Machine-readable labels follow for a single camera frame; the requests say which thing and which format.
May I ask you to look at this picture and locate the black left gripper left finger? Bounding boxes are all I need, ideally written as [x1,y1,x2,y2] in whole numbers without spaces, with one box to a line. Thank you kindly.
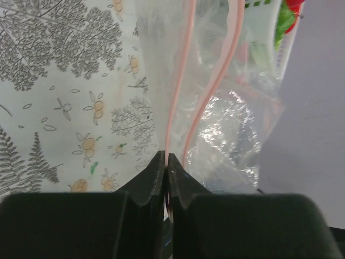
[1,151,164,258]

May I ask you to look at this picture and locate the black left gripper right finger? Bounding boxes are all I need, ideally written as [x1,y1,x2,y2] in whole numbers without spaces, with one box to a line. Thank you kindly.
[167,154,342,258]

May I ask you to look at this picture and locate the clear zip top bag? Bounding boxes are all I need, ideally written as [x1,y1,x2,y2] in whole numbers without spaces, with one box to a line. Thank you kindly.
[135,1,284,194]

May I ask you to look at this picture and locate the floral patterned tablecloth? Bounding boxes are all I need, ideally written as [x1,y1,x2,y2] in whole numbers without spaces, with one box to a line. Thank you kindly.
[1,0,158,198]

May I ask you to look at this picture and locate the white perforated plastic basket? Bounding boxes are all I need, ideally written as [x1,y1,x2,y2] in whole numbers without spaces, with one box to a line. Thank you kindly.
[243,1,298,78]

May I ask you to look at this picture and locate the green lettuce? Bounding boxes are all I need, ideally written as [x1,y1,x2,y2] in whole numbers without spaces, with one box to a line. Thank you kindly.
[274,1,296,50]

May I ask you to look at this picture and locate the red apple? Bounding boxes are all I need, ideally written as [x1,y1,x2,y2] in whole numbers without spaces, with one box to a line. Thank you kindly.
[284,0,305,13]

